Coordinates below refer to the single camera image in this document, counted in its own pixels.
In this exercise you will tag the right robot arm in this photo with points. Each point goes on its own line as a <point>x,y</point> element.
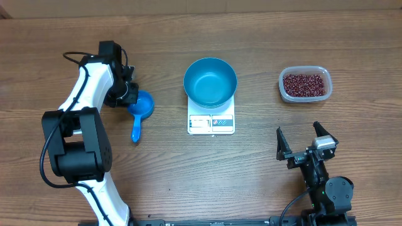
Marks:
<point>330,197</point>

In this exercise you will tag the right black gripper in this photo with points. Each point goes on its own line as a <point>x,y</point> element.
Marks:
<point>282,153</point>

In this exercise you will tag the teal blue bowl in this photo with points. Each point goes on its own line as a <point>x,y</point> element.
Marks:
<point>210,82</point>

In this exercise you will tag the red beans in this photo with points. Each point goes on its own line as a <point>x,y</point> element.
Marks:
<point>301,85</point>

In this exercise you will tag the clear plastic food container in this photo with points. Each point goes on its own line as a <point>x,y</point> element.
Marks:
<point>307,70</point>

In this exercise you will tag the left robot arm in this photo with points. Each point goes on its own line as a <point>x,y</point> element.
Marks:
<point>77,152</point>

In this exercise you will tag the white digital kitchen scale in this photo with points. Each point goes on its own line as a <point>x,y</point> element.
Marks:
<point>211,121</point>

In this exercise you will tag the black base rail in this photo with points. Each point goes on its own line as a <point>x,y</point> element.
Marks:
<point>272,221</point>

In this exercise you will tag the blue plastic measuring scoop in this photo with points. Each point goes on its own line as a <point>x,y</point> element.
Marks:
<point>140,111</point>

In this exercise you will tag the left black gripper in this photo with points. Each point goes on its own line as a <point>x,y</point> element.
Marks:
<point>132,97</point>

